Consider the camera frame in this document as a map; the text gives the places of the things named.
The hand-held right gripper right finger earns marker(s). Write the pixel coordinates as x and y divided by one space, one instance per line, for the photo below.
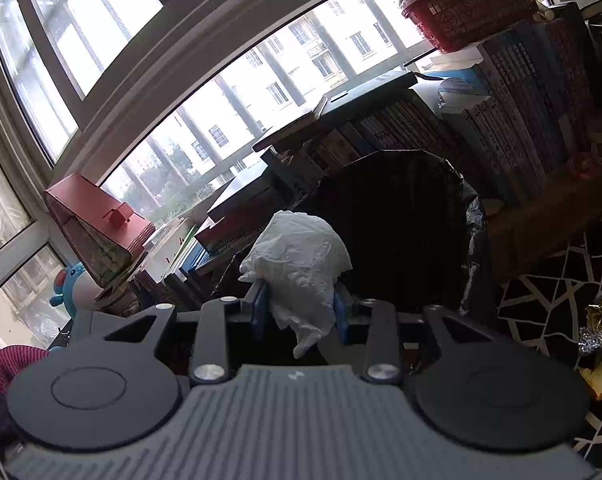
340 320

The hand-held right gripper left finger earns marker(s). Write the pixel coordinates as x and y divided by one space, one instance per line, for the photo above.
260 310

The white tissue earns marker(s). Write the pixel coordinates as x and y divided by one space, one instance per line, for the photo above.
296 260

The black trash bag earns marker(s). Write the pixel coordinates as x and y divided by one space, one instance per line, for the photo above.
406 235

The stack of flat books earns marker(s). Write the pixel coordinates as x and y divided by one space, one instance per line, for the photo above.
231 210

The row of upright paperback books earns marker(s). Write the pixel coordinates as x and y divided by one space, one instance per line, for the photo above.
521 110

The dark flat book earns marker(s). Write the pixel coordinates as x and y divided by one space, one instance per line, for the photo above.
291 127

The blue plush toy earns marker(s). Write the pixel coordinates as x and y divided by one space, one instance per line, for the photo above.
76 285

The red house-shaped model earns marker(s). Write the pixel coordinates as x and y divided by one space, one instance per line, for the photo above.
96 200

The black white patterned cloth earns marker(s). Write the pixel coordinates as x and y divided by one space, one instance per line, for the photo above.
541 305

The wooden desktop shelf with drawers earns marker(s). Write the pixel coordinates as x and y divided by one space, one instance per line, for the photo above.
531 240

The black flat box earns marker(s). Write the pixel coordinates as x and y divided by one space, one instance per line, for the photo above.
371 95

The clear plastic packet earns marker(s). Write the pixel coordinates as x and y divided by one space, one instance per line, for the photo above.
461 92

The gold foil wrapper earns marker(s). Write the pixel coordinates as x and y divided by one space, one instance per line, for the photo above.
601 310

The large orange peel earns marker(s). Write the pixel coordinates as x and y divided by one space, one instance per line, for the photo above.
598 380

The red pink hair scrunchie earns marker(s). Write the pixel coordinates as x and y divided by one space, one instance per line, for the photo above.
576 165

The white framed window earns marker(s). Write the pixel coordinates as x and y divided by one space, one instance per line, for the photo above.
146 50

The red plastic basket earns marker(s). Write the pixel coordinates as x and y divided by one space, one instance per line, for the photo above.
471 10

